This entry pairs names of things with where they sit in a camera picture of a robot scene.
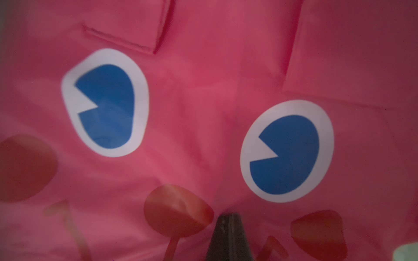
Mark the pink bunny raincoat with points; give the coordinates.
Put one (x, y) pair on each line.
(129, 127)

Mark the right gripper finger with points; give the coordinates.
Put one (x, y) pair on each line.
(229, 241)

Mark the white tape roll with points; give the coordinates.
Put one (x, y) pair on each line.
(407, 252)

